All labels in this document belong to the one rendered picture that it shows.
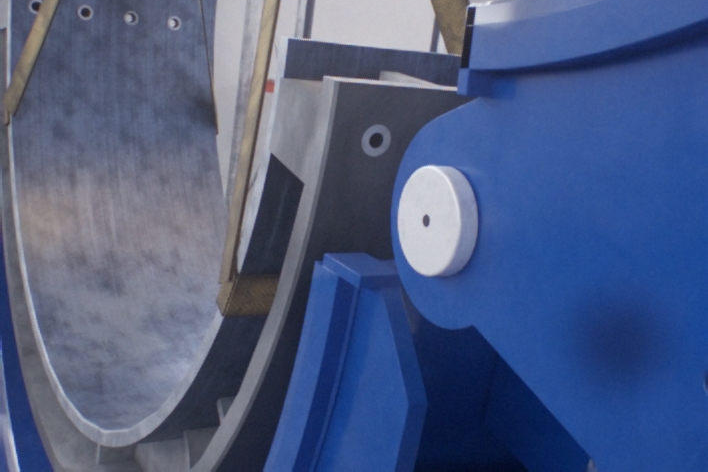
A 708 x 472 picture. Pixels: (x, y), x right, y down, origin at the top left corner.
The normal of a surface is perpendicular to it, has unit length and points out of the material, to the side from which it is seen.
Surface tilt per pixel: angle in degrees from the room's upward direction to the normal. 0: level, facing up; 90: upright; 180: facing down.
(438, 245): 90
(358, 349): 90
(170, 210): 45
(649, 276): 90
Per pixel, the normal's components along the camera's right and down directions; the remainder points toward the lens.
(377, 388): -0.87, -0.03
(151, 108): 0.49, -0.22
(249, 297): 0.38, 0.61
